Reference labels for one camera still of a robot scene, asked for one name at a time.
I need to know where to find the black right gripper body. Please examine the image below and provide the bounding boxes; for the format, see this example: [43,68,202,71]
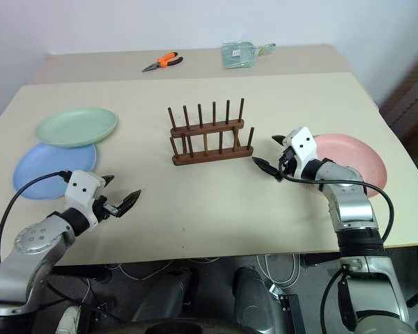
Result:
[278,146,299,181]

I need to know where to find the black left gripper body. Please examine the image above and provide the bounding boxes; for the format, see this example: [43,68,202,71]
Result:
[93,196,123,221]

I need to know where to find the wooden dish rack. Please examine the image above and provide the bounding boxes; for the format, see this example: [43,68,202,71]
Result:
[167,97,256,167]

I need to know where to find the green plate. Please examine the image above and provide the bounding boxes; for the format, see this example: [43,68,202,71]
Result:
[34,107,119,149]

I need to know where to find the red plate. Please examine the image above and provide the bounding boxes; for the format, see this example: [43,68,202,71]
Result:
[313,133,389,200]

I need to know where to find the blue plate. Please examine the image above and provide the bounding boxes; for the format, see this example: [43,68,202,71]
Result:
[13,141,98,201]

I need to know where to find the dark grey rounded leg shape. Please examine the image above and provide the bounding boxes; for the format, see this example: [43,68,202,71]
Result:
[131,267,200,324]
[232,266,284,334]

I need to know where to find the white shoe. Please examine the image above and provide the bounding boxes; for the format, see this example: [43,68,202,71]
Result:
[56,305,82,334]

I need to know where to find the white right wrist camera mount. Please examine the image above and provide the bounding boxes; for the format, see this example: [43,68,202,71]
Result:
[283,127,324,179]

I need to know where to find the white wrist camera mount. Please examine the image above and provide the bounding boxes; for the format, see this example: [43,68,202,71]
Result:
[283,127,324,179]
[63,170,106,228]

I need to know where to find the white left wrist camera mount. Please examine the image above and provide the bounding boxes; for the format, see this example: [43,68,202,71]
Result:
[63,170,106,228]

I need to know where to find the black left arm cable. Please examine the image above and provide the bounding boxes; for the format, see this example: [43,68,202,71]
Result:
[0,169,73,267]

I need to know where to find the white cable bundle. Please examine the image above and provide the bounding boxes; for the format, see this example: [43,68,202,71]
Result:
[256,253,302,290]

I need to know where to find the orange handled pliers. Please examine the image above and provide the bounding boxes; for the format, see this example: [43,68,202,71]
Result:
[141,51,185,73]

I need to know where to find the black metal bracket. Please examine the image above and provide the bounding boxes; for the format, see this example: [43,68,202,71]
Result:
[277,294,307,334]

